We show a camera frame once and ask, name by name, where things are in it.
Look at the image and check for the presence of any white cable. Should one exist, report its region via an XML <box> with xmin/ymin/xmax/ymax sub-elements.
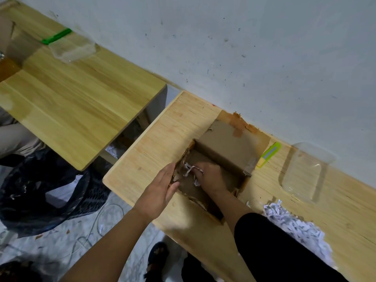
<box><xmin>67</xmin><ymin>202</ymin><xmax>125</xmax><ymax>263</ymax></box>

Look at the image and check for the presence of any clear plastic container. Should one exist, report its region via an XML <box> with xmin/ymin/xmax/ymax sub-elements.
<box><xmin>48</xmin><ymin>38</ymin><xmax>98</xmax><ymax>64</ymax></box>
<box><xmin>278</xmin><ymin>142</ymin><xmax>337</xmax><ymax>205</ymax></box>

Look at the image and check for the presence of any person's right forearm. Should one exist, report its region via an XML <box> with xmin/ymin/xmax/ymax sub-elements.
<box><xmin>206</xmin><ymin>188</ymin><xmax>265</xmax><ymax>237</ymax></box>

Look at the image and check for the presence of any person's right hand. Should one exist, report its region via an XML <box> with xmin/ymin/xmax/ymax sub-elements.
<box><xmin>192</xmin><ymin>161</ymin><xmax>233</xmax><ymax>196</ymax></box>

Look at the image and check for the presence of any yellow green utility knife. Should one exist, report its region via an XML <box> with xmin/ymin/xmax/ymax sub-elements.
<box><xmin>256</xmin><ymin>141</ymin><xmax>282</xmax><ymax>168</ymax></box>

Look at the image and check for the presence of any brown cardboard box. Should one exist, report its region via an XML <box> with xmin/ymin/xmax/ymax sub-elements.
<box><xmin>171</xmin><ymin>110</ymin><xmax>272</xmax><ymax>225</ymax></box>
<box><xmin>0</xmin><ymin>16</ymin><xmax>39</xmax><ymax>83</ymax></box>

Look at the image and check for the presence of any person's black sandal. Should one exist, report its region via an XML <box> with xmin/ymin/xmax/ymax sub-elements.
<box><xmin>143</xmin><ymin>241</ymin><xmax>170</xmax><ymax>282</ymax></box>

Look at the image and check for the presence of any black bin with plastic bag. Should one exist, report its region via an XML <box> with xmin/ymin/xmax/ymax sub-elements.
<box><xmin>0</xmin><ymin>149</ymin><xmax>111</xmax><ymax>239</ymax></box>

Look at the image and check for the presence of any pile of white shredded paper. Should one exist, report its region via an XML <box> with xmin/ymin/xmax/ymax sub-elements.
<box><xmin>262</xmin><ymin>202</ymin><xmax>339</xmax><ymax>271</ymax></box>

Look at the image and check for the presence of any handful of white shredded paper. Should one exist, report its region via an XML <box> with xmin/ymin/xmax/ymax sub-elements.
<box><xmin>182</xmin><ymin>162</ymin><xmax>204</xmax><ymax>187</ymax></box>

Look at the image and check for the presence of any person's left forearm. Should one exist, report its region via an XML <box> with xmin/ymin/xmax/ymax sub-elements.
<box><xmin>59</xmin><ymin>208</ymin><xmax>154</xmax><ymax>282</ymax></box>

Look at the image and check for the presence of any person's left hand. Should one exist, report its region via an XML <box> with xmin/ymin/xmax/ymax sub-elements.
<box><xmin>133</xmin><ymin>163</ymin><xmax>180</xmax><ymax>222</ymax></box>

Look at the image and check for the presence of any black sleeve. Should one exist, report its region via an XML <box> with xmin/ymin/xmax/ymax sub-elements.
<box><xmin>234</xmin><ymin>213</ymin><xmax>350</xmax><ymax>282</ymax></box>

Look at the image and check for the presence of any person's black trouser leg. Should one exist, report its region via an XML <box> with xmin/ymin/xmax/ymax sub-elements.
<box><xmin>180</xmin><ymin>252</ymin><xmax>219</xmax><ymax>282</ymax></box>

